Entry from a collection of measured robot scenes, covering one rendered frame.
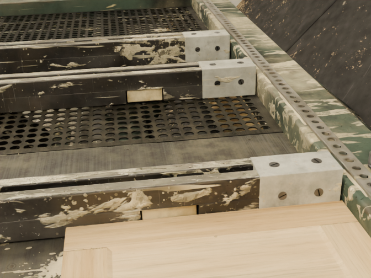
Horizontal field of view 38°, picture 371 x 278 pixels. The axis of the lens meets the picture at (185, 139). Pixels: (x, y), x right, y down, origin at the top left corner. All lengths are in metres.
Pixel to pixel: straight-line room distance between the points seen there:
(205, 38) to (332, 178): 0.77
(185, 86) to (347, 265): 0.65
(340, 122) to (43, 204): 0.55
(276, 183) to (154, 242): 0.20
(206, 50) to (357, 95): 1.24
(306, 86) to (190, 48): 0.42
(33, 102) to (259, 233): 0.66
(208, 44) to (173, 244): 0.86
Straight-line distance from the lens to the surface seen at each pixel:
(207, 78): 1.23
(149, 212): 0.78
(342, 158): 0.89
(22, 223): 0.79
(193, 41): 1.49
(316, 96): 1.15
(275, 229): 0.77
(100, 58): 1.49
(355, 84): 2.68
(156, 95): 1.23
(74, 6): 2.21
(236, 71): 1.24
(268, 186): 0.79
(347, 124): 1.03
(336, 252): 0.74
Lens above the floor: 1.42
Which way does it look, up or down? 21 degrees down
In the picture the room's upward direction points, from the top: 57 degrees counter-clockwise
